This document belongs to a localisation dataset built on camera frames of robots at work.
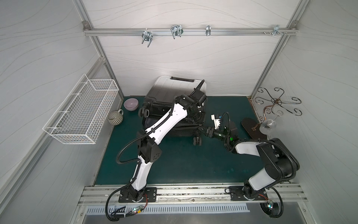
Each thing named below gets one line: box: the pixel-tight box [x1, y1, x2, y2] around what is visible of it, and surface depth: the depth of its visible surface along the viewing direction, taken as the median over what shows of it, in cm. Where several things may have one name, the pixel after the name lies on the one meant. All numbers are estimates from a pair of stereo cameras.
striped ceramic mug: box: [106, 109, 124, 126], surface depth 103 cm
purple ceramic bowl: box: [123, 98, 139, 112], surface depth 113 cm
